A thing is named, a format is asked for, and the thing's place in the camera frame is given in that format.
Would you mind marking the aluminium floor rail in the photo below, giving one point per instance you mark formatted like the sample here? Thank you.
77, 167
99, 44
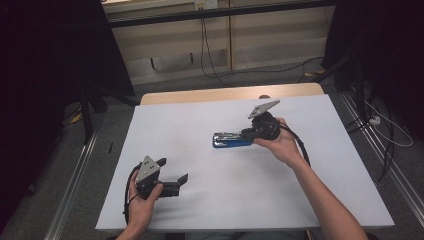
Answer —
383, 153
71, 186

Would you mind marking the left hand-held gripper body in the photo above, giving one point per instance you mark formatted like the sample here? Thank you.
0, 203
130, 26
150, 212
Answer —
148, 173

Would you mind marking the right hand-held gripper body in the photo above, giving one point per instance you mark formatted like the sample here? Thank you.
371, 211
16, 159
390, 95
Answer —
266, 125

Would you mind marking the black metal stand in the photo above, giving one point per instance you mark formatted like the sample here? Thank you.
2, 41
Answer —
86, 116
358, 86

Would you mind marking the person's right hand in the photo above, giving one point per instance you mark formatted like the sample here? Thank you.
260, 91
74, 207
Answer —
283, 146

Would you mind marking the black horizontal bar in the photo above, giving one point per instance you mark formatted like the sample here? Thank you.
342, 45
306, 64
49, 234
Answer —
216, 12

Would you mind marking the beige wooden cabinet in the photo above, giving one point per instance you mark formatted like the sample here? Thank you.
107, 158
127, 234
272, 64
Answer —
266, 40

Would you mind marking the person's left hand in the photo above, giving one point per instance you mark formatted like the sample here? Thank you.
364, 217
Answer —
140, 210

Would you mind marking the white table cover sheet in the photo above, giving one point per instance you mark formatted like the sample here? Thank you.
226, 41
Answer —
216, 186

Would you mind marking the wooden table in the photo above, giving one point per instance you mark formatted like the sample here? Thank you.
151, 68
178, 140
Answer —
200, 95

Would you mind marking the yellow floor tape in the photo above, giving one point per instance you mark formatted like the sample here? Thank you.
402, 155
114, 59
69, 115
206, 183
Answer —
76, 118
315, 73

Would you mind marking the white wall socket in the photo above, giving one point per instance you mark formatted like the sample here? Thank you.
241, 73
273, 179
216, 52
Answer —
206, 4

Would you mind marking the black cabinet bracket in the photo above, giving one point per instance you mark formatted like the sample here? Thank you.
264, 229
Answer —
152, 62
191, 57

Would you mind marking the blue stapler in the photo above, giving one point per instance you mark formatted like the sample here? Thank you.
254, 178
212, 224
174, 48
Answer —
230, 141

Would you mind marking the black curtain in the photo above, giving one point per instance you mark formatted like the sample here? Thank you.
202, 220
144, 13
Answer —
40, 66
393, 50

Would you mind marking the white power strip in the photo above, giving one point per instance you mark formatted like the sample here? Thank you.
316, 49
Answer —
374, 120

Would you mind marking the small black floor piece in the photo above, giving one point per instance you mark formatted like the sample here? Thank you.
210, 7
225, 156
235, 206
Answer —
110, 147

